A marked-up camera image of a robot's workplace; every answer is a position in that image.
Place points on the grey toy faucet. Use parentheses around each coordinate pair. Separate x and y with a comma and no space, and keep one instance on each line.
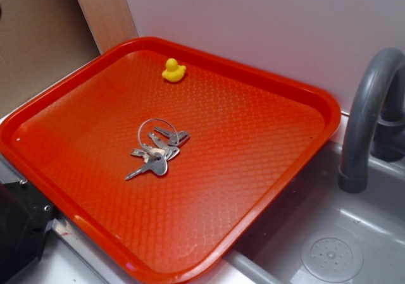
(376,122)

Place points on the silver keys on ring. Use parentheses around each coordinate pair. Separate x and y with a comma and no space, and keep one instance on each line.
(156,157)

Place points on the brown cardboard panel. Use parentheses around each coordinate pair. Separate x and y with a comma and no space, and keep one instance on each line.
(42,41)

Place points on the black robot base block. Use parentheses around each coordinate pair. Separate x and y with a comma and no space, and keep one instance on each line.
(26,219)

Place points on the grey toy sink basin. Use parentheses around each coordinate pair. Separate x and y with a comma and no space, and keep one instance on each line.
(314,232)

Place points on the wooden board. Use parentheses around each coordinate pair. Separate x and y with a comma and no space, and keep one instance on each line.
(110,22)

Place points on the yellow rubber duck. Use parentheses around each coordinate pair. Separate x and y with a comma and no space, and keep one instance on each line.
(173,71)

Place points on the red plastic tray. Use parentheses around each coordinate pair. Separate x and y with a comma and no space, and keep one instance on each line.
(251,132)

